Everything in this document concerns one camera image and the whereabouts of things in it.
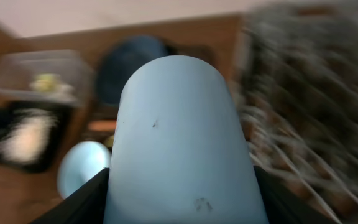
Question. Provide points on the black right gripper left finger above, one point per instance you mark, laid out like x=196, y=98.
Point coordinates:
x=84, y=206

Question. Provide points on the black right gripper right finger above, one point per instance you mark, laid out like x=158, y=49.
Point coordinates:
x=284, y=207

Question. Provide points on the light blue bowl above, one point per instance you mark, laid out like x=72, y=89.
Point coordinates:
x=80, y=164

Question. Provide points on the white rice grains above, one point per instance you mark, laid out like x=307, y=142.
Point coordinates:
x=27, y=138

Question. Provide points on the light blue plastic cup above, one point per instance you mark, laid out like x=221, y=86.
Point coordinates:
x=179, y=153

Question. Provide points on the yellow snack wrapper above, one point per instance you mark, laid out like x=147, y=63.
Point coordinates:
x=47, y=83

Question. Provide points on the grey dishwasher rack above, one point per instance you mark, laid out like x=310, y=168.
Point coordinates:
x=299, y=102

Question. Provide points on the yellow plastic spoon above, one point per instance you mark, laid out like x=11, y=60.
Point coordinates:
x=109, y=142

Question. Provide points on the orange carrot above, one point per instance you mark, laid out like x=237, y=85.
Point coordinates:
x=102, y=125

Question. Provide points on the black tray bin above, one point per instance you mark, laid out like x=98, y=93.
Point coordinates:
x=63, y=113

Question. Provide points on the clear plastic bin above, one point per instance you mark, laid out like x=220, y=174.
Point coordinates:
x=18, y=70

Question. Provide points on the dark blue plate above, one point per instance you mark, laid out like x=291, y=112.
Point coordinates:
x=119, y=64

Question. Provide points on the dark brown serving tray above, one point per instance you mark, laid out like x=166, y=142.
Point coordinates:
x=101, y=111

